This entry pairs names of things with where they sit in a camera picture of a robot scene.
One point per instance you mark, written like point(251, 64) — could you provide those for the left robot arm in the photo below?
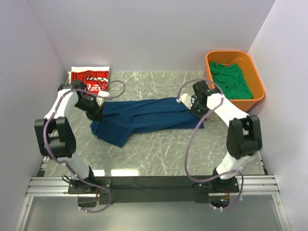
point(55, 136)

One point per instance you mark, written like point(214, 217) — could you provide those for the aluminium extrusion rail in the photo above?
point(222, 199)

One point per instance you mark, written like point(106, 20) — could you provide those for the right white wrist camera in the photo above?
point(186, 100)

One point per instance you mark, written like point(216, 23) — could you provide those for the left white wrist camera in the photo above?
point(103, 96)

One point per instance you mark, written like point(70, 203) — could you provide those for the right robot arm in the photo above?
point(244, 133)

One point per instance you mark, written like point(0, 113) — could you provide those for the folded red coca-cola t-shirt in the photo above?
point(93, 79)

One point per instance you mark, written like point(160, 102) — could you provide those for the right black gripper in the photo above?
point(198, 115)

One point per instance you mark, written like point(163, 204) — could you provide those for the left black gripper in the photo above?
point(97, 114)

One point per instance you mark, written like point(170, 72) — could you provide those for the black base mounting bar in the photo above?
point(146, 189)

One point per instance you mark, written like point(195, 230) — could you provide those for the dark blue t-shirt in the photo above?
point(123, 119)

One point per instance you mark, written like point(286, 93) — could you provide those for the green t-shirt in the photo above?
point(231, 80)

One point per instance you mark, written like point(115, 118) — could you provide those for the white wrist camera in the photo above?
point(103, 96)
point(186, 100)

